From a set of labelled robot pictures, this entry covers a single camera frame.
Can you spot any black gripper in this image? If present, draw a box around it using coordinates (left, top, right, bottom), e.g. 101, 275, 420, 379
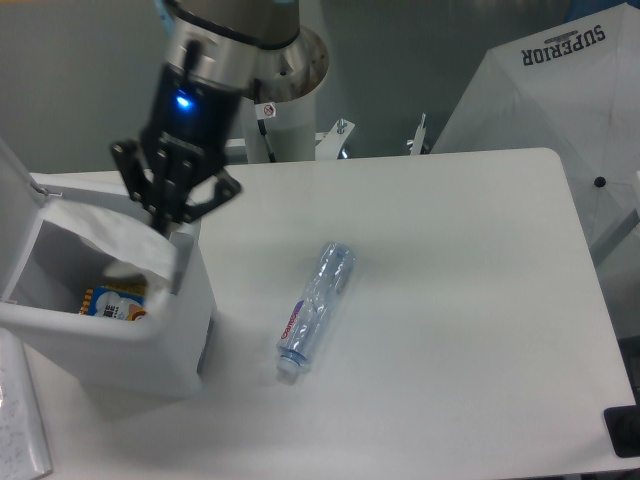
109, 64, 242, 235

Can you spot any white plastic wrapper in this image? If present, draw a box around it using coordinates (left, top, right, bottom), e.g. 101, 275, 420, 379
44, 200, 178, 314

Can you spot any crushed clear plastic bottle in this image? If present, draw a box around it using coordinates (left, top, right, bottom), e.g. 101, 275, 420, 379
276, 242, 356, 384

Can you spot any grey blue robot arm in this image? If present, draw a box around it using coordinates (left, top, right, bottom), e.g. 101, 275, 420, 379
110, 1, 300, 235

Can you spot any white trash can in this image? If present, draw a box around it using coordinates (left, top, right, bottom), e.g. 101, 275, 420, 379
1, 147, 216, 398

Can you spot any blue snack package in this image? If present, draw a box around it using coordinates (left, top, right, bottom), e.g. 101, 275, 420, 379
79, 283, 146, 321

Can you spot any white umbrella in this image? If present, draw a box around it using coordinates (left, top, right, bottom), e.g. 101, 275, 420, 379
433, 3, 639, 244

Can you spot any black device at edge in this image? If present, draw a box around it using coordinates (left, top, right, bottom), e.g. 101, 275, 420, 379
604, 405, 639, 458

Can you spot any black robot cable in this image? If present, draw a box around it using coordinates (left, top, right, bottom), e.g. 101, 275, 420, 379
251, 77, 277, 164

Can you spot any white metal mounting bracket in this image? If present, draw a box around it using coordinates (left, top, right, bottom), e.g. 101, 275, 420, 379
224, 112, 431, 162

